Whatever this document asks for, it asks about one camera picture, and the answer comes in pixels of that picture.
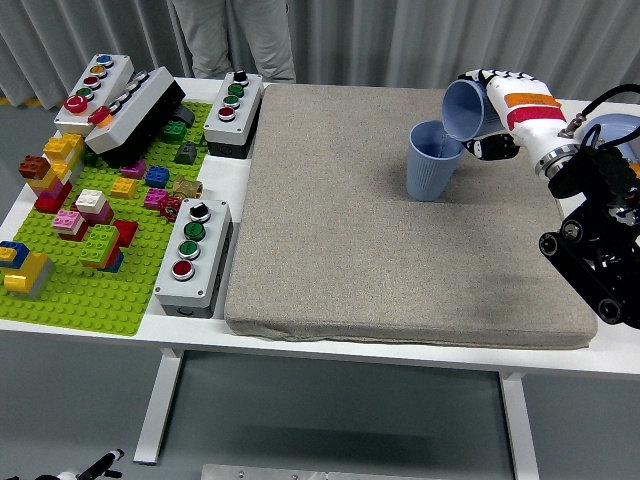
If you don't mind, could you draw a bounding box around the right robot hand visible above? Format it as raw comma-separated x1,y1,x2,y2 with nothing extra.
455,67,571,162

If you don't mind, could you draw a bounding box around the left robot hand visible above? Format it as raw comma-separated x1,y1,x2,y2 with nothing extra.
54,448,125,480

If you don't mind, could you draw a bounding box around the blue ribbed plastic cup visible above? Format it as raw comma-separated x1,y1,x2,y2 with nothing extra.
405,119,467,203
440,78,504,144

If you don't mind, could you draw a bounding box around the white table leg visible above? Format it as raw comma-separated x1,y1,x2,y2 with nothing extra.
133,349,184,464
499,372,540,480

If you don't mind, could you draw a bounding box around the blue plate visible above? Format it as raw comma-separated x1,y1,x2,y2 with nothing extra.
583,113,640,166

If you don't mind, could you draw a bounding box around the green lego baseplate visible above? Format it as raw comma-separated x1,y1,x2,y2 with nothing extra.
0,101,214,339

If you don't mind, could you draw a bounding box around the grey curtain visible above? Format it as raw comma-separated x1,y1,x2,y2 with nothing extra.
0,0,640,109

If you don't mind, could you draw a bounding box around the blue yellow grey brick stack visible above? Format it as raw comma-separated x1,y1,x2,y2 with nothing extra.
0,240,55,300

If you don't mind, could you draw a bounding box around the green orange blue brick stack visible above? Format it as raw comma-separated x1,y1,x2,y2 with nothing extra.
78,223,125,274

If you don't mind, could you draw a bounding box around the grey-brown fabric mat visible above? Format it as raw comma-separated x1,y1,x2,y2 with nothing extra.
223,82,599,350

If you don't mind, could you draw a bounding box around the red lego brick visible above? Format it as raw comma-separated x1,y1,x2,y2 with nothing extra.
112,219,139,247

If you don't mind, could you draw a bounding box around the pink white red brick stack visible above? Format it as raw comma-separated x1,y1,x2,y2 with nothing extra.
52,208,90,242

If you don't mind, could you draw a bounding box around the four-button grey control box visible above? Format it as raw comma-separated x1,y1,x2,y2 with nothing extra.
203,70,265,160
153,198,234,320

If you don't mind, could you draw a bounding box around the white-topped pink brick stack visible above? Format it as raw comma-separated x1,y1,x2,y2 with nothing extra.
69,188,115,226

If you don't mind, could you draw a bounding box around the person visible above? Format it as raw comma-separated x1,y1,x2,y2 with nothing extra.
169,0,297,84

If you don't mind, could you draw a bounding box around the yellow lego brick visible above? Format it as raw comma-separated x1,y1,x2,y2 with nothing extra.
109,177,138,200

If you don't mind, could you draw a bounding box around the brown yellow red brick tower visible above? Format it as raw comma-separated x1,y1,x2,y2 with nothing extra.
18,132,87,215

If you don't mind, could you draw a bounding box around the blue lego brick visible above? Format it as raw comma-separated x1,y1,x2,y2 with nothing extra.
144,165,171,189

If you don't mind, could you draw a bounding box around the long grey black control box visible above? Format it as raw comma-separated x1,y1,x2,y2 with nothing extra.
84,66,187,169

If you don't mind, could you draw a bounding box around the five-button white control box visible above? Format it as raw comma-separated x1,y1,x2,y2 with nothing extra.
53,52,136,139

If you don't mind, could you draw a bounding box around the brass valve red handle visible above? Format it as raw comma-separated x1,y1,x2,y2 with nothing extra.
160,175,204,220

